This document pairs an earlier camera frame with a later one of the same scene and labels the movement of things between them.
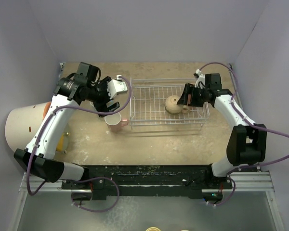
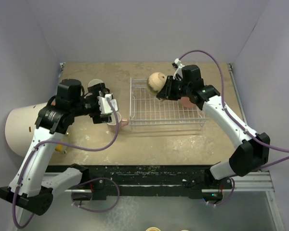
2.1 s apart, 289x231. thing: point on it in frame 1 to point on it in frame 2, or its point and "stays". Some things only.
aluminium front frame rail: (256, 181) stays
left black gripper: (101, 108) to (97, 90)
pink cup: (114, 121) stays
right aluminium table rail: (238, 93) stays
